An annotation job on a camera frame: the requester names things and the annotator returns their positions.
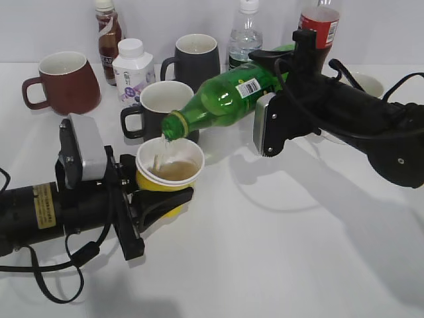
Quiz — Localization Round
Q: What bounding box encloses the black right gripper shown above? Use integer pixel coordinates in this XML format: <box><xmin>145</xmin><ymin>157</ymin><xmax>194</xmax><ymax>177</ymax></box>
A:
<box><xmin>248</xmin><ymin>29</ymin><xmax>335</xmax><ymax>157</ymax></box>

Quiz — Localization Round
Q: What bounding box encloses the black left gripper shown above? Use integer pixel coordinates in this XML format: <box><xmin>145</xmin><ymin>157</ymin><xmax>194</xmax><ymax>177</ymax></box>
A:
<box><xmin>99</xmin><ymin>145</ymin><xmax>193</xmax><ymax>261</ymax></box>

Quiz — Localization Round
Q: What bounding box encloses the yellow white paper cup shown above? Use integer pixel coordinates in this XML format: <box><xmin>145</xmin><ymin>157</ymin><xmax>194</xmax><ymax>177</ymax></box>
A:
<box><xmin>134</xmin><ymin>138</ymin><xmax>205</xmax><ymax>218</ymax></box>

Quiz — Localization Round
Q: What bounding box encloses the green plastic bottle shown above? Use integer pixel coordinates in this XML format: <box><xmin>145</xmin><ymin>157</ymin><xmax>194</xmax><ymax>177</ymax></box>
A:
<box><xmin>162</xmin><ymin>44</ymin><xmax>295</xmax><ymax>141</ymax></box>

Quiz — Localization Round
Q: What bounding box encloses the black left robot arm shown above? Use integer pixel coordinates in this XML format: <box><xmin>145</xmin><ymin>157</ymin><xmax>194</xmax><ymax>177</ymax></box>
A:
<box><xmin>1</xmin><ymin>146</ymin><xmax>193</xmax><ymax>260</ymax></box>

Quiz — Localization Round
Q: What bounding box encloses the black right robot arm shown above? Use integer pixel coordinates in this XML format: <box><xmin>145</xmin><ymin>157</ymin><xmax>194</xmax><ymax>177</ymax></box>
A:
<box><xmin>249</xmin><ymin>29</ymin><xmax>423</xmax><ymax>188</ymax></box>

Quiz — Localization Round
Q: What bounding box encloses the clear water bottle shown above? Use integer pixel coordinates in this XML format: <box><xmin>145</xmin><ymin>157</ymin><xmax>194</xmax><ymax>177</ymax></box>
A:
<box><xmin>227</xmin><ymin>0</ymin><xmax>263</xmax><ymax>70</ymax></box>

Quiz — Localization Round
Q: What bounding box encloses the black mug white interior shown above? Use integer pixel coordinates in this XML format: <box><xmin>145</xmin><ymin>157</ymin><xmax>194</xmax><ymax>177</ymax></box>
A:
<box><xmin>120</xmin><ymin>80</ymin><xmax>194</xmax><ymax>141</ymax></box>

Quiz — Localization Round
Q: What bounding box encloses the red label cola bottle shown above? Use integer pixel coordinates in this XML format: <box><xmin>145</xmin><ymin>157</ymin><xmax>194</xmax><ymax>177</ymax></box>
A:
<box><xmin>298</xmin><ymin>1</ymin><xmax>341</xmax><ymax>49</ymax></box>

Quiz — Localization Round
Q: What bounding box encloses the dark grey ceramic mug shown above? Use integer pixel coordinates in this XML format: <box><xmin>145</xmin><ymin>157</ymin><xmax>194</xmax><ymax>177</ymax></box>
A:
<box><xmin>160</xmin><ymin>34</ymin><xmax>221</xmax><ymax>93</ymax></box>

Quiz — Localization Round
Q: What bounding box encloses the white ceramic mug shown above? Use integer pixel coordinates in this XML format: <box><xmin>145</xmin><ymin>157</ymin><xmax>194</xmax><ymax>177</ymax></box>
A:
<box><xmin>352</xmin><ymin>72</ymin><xmax>384</xmax><ymax>98</ymax></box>

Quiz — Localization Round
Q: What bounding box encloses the small white milk bottle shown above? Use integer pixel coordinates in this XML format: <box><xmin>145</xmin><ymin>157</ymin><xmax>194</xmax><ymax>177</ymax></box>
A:
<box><xmin>112</xmin><ymin>38</ymin><xmax>156</xmax><ymax>107</ymax></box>

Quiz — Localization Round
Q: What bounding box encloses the dark red ceramic mug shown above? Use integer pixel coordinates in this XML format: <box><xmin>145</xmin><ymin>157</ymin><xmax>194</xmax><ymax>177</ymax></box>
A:
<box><xmin>21</xmin><ymin>51</ymin><xmax>101</xmax><ymax>115</ymax></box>

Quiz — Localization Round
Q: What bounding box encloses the brown tea bottle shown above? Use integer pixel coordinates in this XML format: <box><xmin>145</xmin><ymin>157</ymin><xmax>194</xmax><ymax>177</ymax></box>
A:
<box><xmin>95</xmin><ymin>0</ymin><xmax>123</xmax><ymax>86</ymax></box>

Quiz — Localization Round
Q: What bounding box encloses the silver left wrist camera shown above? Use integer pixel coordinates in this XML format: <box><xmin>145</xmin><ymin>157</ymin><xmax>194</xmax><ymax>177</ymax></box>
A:
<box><xmin>58</xmin><ymin>113</ymin><xmax>107</xmax><ymax>189</ymax></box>

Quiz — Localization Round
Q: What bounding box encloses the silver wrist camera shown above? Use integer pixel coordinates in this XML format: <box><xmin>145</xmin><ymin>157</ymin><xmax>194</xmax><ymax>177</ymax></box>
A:
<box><xmin>253</xmin><ymin>92</ymin><xmax>276</xmax><ymax>156</ymax></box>
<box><xmin>58</xmin><ymin>113</ymin><xmax>107</xmax><ymax>189</ymax></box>

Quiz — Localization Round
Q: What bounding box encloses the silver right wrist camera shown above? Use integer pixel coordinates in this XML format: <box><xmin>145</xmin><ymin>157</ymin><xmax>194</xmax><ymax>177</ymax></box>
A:
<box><xmin>253</xmin><ymin>92</ymin><xmax>276</xmax><ymax>156</ymax></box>

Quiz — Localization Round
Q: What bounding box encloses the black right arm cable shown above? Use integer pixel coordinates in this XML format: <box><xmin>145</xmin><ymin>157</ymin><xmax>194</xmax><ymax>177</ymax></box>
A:
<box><xmin>273</xmin><ymin>58</ymin><xmax>424</xmax><ymax>140</ymax></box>

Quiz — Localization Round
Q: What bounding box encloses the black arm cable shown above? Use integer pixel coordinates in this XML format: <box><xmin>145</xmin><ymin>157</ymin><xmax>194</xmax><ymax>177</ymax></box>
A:
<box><xmin>0</xmin><ymin>167</ymin><xmax>115</xmax><ymax>304</ymax></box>
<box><xmin>273</xmin><ymin>58</ymin><xmax>424</xmax><ymax>140</ymax></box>

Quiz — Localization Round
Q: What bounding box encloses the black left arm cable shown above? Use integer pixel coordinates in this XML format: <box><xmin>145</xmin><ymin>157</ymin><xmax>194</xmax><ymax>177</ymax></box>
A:
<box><xmin>0</xmin><ymin>167</ymin><xmax>115</xmax><ymax>304</ymax></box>

